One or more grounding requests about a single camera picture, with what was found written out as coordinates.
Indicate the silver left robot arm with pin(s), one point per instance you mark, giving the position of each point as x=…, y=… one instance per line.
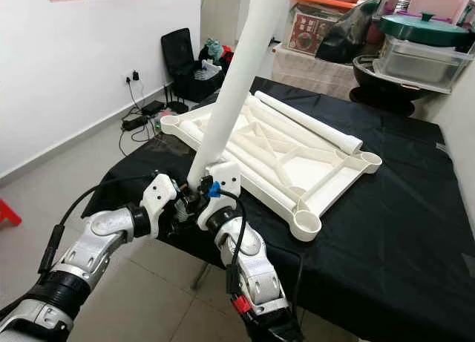
x=111, y=234

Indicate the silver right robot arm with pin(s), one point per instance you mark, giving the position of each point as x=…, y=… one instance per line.
x=256, y=271

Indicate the grey electronic box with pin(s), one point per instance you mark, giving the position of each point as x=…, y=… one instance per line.
x=165, y=121

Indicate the black power adapter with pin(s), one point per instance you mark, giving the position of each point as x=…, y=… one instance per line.
x=137, y=122
x=154, y=106

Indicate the white plastic table top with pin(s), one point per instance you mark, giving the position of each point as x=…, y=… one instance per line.
x=304, y=168

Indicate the black fabric bag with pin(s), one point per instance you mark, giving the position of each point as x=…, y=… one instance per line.
x=200, y=90

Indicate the white crumpled plastic bag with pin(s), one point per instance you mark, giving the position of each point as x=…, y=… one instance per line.
x=206, y=71

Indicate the red cloth item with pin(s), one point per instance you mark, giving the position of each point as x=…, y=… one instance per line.
x=226, y=56

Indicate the black folding chair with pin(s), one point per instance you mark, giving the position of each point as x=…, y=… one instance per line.
x=177, y=53

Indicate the beige cloth covered bench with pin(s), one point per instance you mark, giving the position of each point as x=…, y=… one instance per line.
x=312, y=69

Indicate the red stool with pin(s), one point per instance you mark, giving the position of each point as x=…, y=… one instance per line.
x=7, y=212

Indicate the black tablecloth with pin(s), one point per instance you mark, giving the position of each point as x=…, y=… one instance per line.
x=401, y=245

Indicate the orange lidded storage box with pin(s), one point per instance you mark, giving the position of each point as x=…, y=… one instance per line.
x=312, y=23

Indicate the black wok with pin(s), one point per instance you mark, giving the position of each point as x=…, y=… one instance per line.
x=386, y=86

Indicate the glossy black bag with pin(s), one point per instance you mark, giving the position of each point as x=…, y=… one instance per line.
x=352, y=30

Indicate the green pot with lid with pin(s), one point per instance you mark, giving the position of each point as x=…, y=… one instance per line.
x=423, y=29

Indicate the red lidded plastic container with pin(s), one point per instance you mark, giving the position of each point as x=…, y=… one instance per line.
x=434, y=2

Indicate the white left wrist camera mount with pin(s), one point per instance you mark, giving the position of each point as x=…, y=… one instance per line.
x=159, y=197

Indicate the black wall charger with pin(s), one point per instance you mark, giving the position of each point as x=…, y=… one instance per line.
x=135, y=76

